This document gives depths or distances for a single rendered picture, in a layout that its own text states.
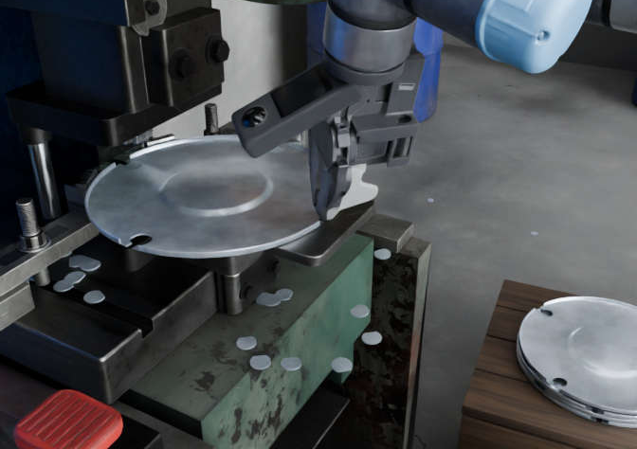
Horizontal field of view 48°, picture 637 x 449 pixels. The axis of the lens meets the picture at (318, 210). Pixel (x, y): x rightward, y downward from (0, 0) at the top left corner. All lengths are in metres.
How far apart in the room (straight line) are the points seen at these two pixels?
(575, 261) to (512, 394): 1.08
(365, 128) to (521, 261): 1.59
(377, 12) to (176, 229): 0.32
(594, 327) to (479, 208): 1.18
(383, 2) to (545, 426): 0.78
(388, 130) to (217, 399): 0.32
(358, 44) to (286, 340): 0.38
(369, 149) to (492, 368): 0.66
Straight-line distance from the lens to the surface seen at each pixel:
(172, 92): 0.75
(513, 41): 0.50
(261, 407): 0.83
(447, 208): 2.43
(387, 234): 1.01
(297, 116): 0.62
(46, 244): 0.82
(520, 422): 1.17
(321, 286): 0.89
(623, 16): 0.61
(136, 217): 0.79
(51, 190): 0.89
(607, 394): 1.22
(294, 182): 0.84
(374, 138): 0.65
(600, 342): 1.30
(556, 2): 0.49
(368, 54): 0.58
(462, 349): 1.83
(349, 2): 0.57
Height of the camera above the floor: 1.16
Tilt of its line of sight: 29 degrees down
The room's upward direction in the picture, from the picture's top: straight up
